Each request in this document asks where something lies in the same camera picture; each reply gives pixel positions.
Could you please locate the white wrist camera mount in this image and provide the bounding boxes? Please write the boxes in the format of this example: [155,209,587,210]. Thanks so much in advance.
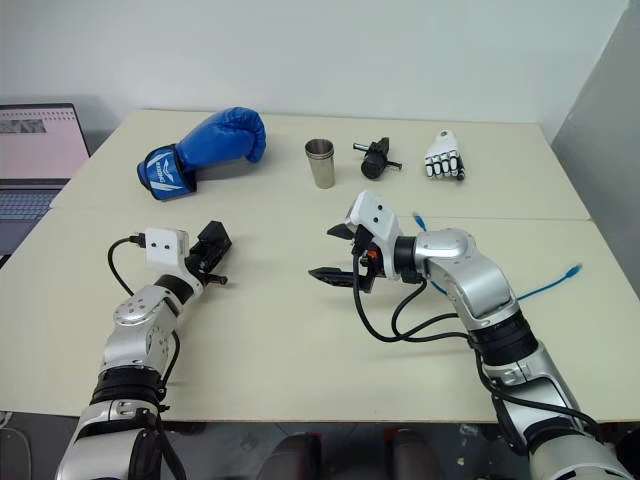
[143,227,205,297]
[344,190,404,251]

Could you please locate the white robotic hand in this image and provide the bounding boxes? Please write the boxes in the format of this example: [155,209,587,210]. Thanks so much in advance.
[424,129,468,183]

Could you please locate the grey rounded object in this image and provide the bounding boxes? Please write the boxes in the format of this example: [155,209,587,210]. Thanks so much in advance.
[0,409,37,480]

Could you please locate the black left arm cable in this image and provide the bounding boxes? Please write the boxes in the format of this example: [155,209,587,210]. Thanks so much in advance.
[105,233,187,480]

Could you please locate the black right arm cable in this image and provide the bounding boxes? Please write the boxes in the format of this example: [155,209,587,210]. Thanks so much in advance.
[351,244,606,446]

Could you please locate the blue boxing glove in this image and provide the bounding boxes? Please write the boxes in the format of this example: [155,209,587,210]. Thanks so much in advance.
[137,106,268,203]

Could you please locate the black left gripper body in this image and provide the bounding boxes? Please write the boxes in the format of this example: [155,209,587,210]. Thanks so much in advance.
[184,238,222,285]

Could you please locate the stacked steel cups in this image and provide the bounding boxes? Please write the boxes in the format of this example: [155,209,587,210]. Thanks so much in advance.
[304,139,338,190]

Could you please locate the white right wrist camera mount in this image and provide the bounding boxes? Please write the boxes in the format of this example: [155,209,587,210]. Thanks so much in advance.
[344,190,404,251]

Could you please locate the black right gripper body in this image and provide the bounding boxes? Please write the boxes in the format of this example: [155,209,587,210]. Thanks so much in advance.
[351,225,399,294]

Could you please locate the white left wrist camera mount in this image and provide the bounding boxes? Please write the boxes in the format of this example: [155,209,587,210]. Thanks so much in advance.
[143,227,205,297]

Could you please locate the black cylindrical motor device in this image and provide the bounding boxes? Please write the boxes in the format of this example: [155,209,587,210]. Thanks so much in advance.
[352,135,404,181]

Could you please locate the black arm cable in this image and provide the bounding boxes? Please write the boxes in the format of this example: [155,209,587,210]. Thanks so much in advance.
[105,233,187,480]
[351,244,606,446]

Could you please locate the blue Ethernet cable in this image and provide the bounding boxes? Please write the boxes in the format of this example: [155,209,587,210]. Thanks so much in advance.
[412,211,585,304]

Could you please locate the dark rounded shape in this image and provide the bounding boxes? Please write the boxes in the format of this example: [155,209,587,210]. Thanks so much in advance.
[391,426,447,480]

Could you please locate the open laptop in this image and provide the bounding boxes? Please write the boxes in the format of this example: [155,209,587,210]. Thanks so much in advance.
[0,103,92,257]

